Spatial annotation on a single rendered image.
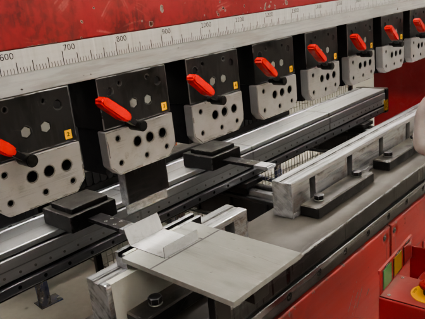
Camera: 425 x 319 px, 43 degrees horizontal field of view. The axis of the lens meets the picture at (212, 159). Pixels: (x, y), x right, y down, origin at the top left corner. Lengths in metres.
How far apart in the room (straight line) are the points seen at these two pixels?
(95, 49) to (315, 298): 0.76
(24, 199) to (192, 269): 0.29
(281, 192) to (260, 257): 0.46
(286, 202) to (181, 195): 0.28
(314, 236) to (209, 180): 0.37
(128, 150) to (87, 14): 0.23
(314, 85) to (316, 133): 0.59
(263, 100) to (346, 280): 0.52
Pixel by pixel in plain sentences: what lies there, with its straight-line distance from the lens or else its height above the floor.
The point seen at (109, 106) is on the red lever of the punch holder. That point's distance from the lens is 0.83.
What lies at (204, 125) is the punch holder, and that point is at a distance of 1.03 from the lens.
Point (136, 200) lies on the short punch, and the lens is 0.98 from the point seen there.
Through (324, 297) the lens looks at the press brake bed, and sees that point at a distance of 1.33.
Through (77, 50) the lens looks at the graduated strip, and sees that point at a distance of 0.85.
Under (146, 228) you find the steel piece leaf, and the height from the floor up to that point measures 1.02.
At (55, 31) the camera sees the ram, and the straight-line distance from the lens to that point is 0.83.
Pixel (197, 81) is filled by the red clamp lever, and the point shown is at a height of 1.29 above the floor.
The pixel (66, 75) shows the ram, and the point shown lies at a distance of 0.84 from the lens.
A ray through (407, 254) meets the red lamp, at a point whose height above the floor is 0.80.
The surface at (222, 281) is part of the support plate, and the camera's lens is 0.86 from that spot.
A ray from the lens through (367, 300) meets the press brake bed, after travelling 1.55.
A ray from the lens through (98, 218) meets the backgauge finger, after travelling 1.16.
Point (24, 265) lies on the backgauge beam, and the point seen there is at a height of 0.94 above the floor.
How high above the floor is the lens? 1.43
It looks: 17 degrees down
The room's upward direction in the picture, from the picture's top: 6 degrees counter-clockwise
